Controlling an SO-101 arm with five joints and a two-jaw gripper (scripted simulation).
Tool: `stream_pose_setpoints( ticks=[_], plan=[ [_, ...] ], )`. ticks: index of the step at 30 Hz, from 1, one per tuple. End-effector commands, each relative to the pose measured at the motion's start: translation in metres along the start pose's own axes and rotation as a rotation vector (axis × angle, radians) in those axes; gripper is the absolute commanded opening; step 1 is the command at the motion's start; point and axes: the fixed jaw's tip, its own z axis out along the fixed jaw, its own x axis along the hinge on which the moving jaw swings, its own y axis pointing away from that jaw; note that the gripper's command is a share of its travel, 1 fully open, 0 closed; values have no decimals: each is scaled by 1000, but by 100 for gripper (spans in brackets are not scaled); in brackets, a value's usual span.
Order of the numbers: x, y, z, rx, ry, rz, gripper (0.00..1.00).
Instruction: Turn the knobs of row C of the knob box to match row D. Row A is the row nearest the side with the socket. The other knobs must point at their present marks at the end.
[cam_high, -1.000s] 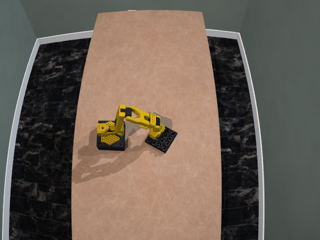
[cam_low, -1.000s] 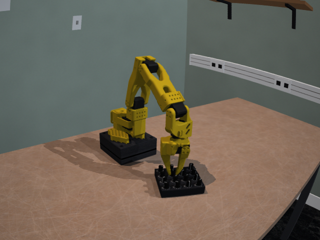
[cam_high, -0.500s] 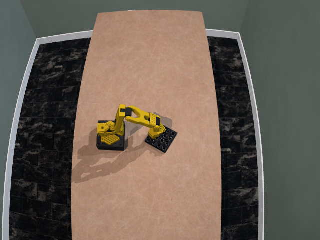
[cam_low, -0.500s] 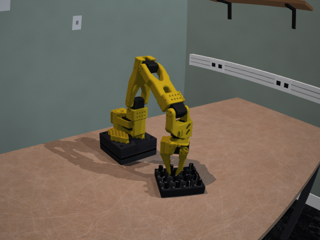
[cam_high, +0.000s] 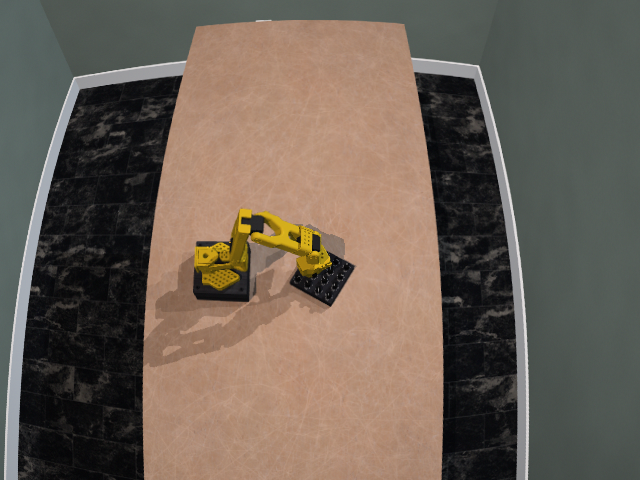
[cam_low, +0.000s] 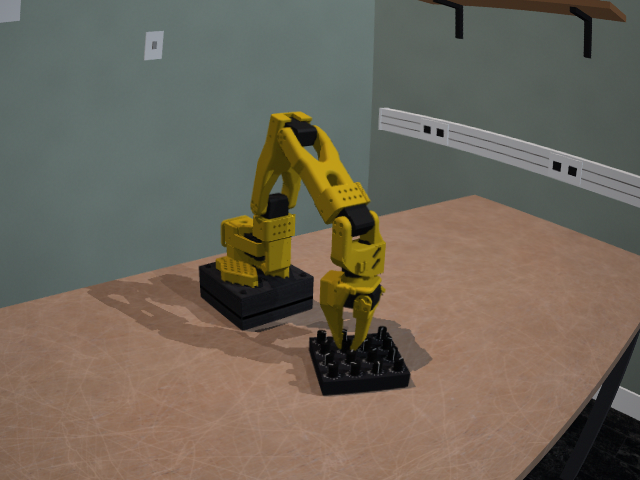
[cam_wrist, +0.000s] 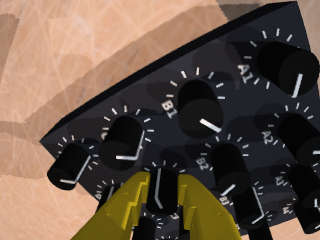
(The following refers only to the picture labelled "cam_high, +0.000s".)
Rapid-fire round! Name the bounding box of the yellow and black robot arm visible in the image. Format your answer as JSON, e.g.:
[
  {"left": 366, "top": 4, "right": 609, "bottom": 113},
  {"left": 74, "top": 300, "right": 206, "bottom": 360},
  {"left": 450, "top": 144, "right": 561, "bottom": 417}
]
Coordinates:
[{"left": 196, "top": 209, "right": 324, "bottom": 290}]

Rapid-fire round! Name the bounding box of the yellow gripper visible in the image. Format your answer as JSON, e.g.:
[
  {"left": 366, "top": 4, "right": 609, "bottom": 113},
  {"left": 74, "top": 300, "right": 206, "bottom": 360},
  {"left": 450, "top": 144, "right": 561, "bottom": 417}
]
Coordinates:
[{"left": 296, "top": 245, "right": 332, "bottom": 278}]

